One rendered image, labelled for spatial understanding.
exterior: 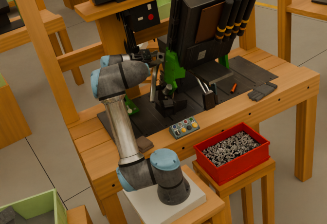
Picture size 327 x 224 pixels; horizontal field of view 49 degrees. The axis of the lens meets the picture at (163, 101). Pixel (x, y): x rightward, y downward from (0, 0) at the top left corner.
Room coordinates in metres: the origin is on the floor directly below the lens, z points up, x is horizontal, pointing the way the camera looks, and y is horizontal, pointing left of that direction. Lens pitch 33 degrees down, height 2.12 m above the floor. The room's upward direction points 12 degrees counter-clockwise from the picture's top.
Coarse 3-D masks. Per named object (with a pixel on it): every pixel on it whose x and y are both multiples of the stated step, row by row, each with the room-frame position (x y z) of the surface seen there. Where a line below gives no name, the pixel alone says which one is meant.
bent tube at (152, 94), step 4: (160, 56) 1.89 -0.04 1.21; (160, 60) 1.85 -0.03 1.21; (156, 68) 1.91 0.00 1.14; (156, 72) 1.91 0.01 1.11; (152, 76) 1.90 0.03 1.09; (156, 76) 1.90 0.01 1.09; (152, 80) 1.87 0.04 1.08; (152, 84) 1.85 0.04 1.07; (152, 88) 1.83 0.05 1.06; (152, 92) 1.80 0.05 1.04; (152, 96) 1.78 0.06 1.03; (152, 100) 1.76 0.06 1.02
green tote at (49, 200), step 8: (48, 192) 1.25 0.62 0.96; (56, 192) 1.25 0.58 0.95; (24, 200) 1.23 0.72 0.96; (32, 200) 1.24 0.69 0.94; (40, 200) 1.24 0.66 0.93; (48, 200) 1.25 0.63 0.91; (56, 200) 1.19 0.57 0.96; (0, 208) 1.21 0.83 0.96; (16, 208) 1.22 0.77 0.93; (24, 208) 1.23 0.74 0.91; (32, 208) 1.23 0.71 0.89; (40, 208) 1.24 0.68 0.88; (48, 208) 1.25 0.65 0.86; (56, 208) 1.14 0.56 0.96; (24, 216) 1.23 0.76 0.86; (32, 216) 1.23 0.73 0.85; (56, 216) 1.09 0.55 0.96; (64, 216) 1.20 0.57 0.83
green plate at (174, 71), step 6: (168, 54) 1.85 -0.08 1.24; (174, 54) 1.78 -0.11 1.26; (168, 60) 1.84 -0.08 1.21; (174, 60) 1.78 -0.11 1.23; (168, 66) 1.83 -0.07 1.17; (174, 66) 1.77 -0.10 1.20; (168, 72) 1.82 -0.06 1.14; (174, 72) 1.77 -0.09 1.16; (180, 72) 1.79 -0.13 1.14; (168, 78) 1.81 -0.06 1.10; (174, 78) 1.76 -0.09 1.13
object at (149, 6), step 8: (136, 8) 2.00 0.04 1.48; (144, 8) 2.02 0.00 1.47; (152, 8) 2.04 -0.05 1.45; (128, 16) 2.03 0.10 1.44; (136, 16) 2.00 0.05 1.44; (144, 16) 2.02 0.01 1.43; (152, 16) 2.03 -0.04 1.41; (128, 24) 2.07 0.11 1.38; (136, 24) 2.00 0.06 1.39; (144, 24) 2.01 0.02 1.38; (152, 24) 2.03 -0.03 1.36
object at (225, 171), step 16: (240, 128) 1.50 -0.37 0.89; (208, 144) 1.43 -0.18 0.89; (224, 144) 1.41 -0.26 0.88; (240, 144) 1.40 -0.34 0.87; (256, 144) 1.36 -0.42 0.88; (208, 160) 1.28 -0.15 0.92; (224, 160) 1.31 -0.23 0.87; (240, 160) 1.26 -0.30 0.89; (256, 160) 1.29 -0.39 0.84; (224, 176) 1.23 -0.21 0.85
